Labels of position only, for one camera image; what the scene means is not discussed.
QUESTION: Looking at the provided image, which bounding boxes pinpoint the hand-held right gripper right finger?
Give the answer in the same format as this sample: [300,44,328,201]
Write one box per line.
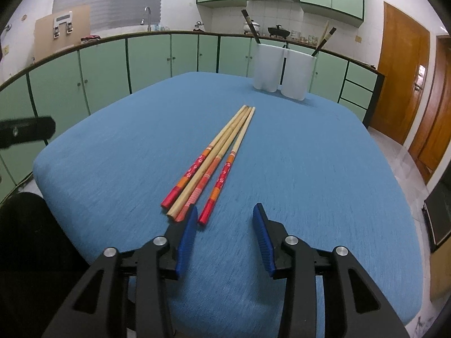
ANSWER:
[252,203,411,338]

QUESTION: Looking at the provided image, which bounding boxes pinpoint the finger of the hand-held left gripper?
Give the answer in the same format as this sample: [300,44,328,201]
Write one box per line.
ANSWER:
[0,116,56,149]

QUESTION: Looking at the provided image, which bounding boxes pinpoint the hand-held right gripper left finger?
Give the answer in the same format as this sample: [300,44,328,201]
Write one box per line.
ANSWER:
[41,204,198,338]

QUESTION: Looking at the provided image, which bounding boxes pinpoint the bundle of chopsticks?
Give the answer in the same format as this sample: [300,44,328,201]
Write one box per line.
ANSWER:
[167,106,251,219]

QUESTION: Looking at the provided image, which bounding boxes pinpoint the orange patterned chopstick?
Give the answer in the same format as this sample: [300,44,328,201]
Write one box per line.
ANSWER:
[175,106,254,223]

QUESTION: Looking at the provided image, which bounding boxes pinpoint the red floral chopstick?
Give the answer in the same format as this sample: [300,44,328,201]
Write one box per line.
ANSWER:
[197,107,256,226]
[161,104,247,209]

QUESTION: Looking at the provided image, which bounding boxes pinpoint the white two-compartment utensil holder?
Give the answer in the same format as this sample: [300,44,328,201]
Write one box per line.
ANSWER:
[253,43,317,101]

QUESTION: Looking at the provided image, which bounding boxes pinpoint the black chopstick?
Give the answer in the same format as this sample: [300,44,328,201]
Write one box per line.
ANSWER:
[311,27,337,57]
[241,9,261,45]

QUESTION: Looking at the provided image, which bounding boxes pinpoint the blue tablecloth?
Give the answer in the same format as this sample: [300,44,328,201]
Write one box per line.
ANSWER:
[32,71,425,338]

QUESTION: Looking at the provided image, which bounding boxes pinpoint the green base cabinet run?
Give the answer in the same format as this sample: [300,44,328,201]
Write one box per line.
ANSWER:
[0,32,200,205]

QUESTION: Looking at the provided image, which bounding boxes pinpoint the wooden board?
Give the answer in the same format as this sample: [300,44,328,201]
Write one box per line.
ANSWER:
[34,5,91,59]

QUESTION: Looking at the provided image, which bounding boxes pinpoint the white device on board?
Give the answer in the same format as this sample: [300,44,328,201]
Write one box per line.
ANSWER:
[53,12,74,38]

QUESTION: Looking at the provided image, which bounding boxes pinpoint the person's dark trousers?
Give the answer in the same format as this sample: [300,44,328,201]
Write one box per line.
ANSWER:
[0,192,134,338]

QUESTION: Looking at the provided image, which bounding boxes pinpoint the grey window blind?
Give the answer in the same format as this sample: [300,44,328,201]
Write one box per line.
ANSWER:
[53,0,165,30]

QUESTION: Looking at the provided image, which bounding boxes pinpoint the black glass-front cabinet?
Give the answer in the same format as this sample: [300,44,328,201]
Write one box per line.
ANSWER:
[423,179,451,252]

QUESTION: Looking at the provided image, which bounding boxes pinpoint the green base cabinets with drawers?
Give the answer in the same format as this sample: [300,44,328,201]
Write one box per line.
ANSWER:
[197,34,384,129]

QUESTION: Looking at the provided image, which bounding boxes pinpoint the black wok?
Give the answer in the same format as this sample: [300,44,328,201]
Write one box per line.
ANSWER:
[267,25,291,38]

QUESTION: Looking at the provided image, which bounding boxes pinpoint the wooden door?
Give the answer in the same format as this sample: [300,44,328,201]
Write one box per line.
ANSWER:
[366,2,431,146]

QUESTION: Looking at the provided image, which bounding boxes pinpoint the wooden doorway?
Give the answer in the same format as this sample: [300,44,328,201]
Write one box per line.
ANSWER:
[409,34,451,184]

